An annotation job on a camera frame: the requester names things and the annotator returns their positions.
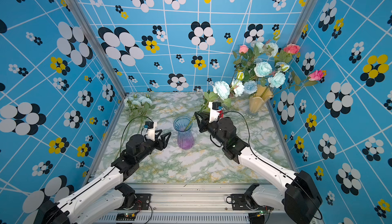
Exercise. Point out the yellow ceramic vase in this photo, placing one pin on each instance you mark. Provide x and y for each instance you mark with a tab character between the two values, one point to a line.
258	99

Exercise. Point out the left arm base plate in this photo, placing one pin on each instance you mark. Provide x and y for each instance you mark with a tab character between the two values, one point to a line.
141	201

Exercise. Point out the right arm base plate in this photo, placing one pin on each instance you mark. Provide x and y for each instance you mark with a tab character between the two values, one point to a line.
239	202

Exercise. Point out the left aluminium corner post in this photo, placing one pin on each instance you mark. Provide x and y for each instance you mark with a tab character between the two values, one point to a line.
81	19

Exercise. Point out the circuit board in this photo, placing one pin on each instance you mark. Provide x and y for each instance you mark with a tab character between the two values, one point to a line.
256	218
126	217

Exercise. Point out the left circuit board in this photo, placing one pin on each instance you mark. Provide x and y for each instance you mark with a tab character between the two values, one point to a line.
126	217

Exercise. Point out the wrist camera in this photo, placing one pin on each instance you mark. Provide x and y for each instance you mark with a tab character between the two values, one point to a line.
151	129
216	111

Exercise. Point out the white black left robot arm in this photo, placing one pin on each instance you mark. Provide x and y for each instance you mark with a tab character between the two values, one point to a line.
108	191

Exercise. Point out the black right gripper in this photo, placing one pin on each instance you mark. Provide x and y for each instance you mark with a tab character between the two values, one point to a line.
205	125

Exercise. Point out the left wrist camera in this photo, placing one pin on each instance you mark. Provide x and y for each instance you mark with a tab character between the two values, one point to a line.
151	129

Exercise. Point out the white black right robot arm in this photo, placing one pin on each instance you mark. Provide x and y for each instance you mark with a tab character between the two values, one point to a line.
296	193

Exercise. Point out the red rose teal flower branch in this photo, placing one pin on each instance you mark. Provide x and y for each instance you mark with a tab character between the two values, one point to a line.
221	91

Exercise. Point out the right circuit board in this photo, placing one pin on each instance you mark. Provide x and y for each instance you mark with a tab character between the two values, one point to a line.
256	218

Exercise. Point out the aluminium corner post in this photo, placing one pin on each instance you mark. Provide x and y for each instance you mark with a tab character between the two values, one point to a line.
302	21
81	19

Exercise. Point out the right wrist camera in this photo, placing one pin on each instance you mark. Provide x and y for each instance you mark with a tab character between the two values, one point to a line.
216	111

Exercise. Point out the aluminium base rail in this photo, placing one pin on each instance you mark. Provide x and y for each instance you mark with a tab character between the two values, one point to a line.
201	198

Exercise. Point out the right aluminium corner post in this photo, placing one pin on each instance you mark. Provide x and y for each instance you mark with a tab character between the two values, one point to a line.
302	21

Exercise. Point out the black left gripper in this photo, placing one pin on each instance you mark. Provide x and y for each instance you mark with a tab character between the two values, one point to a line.
162	145

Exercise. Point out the blue purple ribbed glass vase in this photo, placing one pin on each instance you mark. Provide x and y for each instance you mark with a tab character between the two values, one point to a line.
183	126

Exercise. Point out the mixed flower bouquet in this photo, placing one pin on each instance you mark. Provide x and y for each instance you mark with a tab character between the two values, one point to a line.
262	67

